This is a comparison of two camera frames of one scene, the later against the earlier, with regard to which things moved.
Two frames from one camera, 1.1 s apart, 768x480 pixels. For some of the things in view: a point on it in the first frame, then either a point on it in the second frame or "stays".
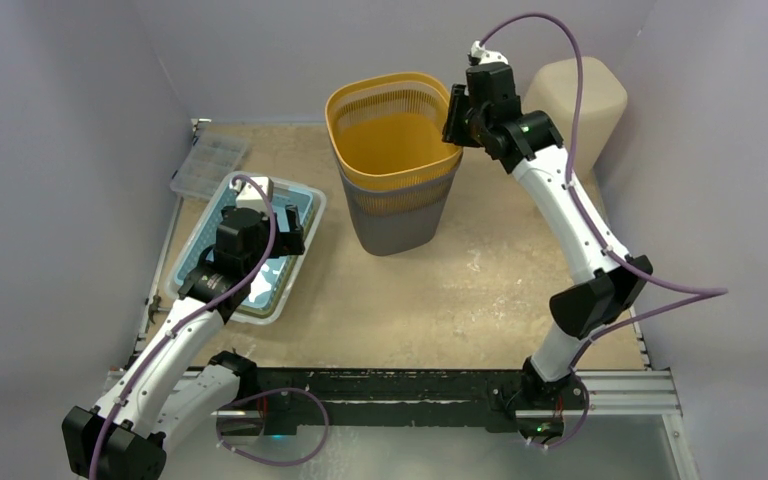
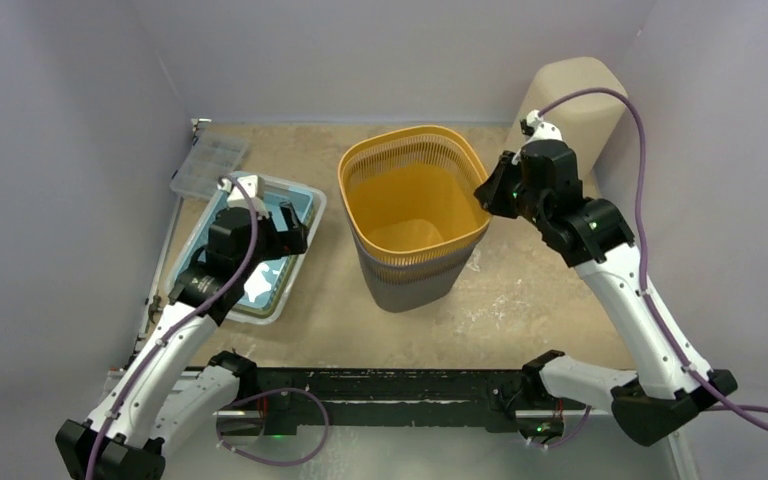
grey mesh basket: (396, 221) -> (405, 281)
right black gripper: (456, 115) -> (504, 187)
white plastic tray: (265, 316) stays
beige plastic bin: (553, 89) stays
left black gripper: (288, 243) stays
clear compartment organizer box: (210, 158) stays
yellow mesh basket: (387, 129) -> (410, 202)
